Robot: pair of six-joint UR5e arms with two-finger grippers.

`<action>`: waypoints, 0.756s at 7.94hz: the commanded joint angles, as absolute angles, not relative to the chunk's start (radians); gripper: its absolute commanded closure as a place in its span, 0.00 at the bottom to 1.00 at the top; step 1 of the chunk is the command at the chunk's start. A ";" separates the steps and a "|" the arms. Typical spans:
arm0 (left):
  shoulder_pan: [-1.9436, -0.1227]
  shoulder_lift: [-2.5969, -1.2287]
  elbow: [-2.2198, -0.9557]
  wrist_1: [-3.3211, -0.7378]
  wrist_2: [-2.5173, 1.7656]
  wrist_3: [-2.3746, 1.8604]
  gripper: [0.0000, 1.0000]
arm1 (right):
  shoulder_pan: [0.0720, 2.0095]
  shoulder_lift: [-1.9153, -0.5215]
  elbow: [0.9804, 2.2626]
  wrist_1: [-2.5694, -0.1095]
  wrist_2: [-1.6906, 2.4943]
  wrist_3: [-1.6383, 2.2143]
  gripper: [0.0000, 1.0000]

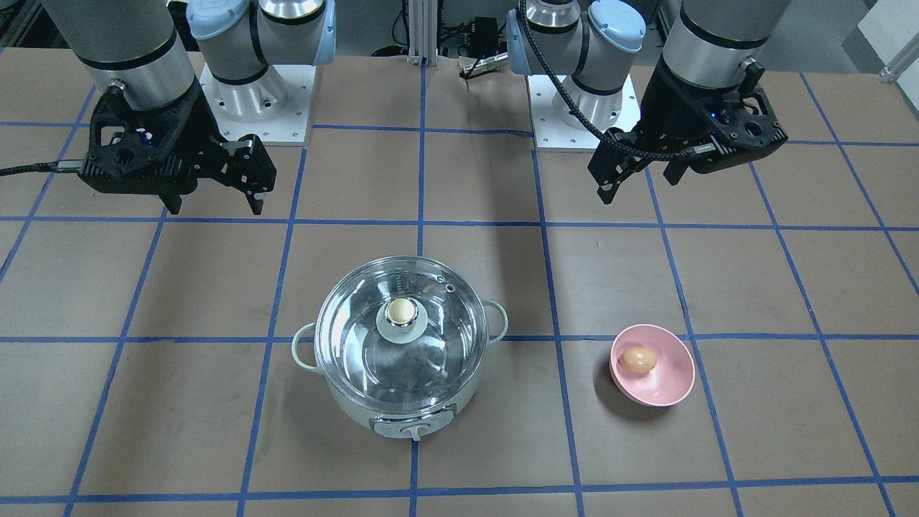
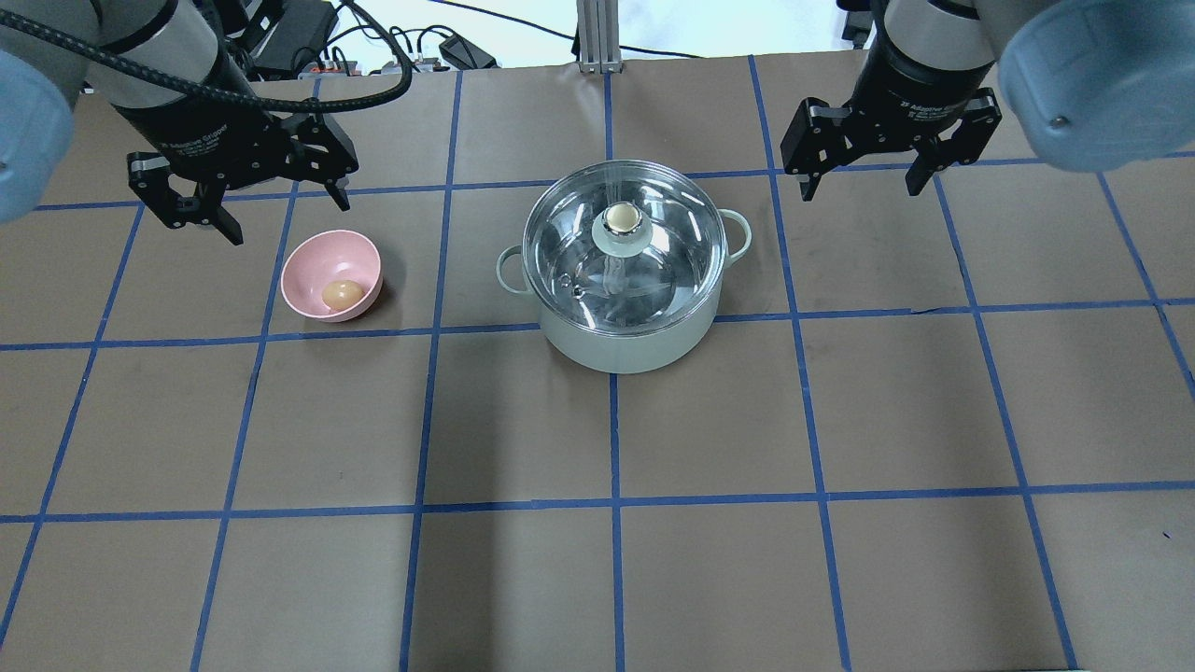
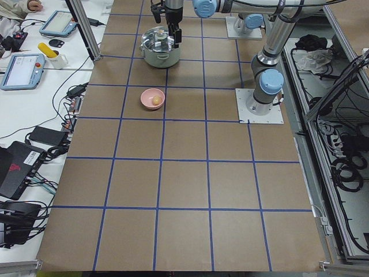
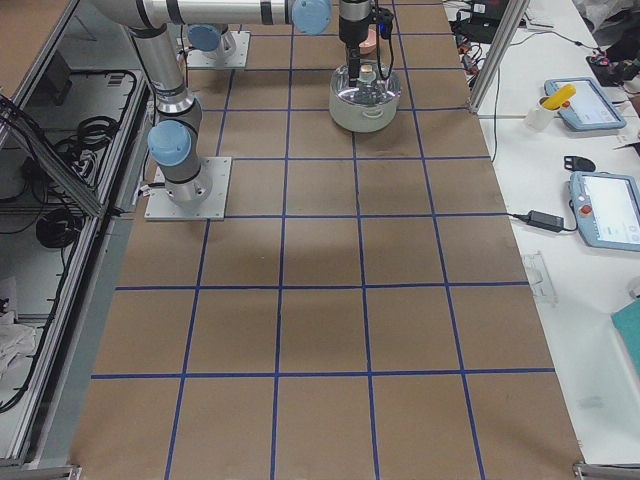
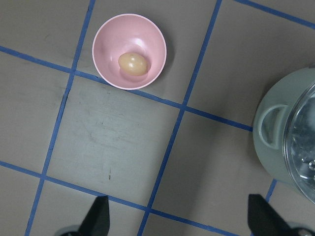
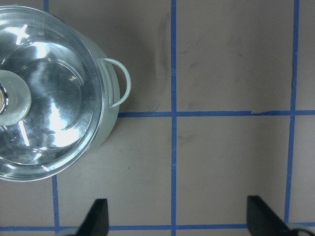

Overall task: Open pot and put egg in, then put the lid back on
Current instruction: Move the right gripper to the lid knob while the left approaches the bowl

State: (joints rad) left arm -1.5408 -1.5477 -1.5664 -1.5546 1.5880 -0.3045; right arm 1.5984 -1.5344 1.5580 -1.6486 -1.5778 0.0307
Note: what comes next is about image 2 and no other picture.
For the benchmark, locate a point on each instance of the aluminium frame post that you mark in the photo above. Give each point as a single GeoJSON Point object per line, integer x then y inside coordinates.
{"type": "Point", "coordinates": [597, 36]}

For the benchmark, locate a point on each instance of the glass pot lid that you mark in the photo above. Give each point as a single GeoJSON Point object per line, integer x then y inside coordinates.
{"type": "Point", "coordinates": [625, 248]}

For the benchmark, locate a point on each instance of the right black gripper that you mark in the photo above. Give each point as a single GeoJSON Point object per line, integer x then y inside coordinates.
{"type": "Point", "coordinates": [913, 93]}

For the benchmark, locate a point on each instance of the pink bowl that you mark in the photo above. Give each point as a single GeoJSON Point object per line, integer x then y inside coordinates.
{"type": "Point", "coordinates": [328, 256]}

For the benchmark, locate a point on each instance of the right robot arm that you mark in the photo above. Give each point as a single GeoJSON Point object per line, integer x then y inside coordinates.
{"type": "Point", "coordinates": [1095, 85]}

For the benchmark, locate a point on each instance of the brown egg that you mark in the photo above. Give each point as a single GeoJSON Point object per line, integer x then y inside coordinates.
{"type": "Point", "coordinates": [342, 294]}

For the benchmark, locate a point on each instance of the black power adapter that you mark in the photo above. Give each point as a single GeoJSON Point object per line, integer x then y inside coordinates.
{"type": "Point", "coordinates": [464, 55]}

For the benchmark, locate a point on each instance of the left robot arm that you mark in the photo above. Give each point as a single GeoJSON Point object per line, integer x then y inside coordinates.
{"type": "Point", "coordinates": [167, 68]}

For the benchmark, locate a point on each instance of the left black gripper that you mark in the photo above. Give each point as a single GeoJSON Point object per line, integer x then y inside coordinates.
{"type": "Point", "coordinates": [198, 124]}

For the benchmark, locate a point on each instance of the pale green steel pot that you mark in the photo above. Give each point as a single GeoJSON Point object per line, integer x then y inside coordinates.
{"type": "Point", "coordinates": [626, 354]}

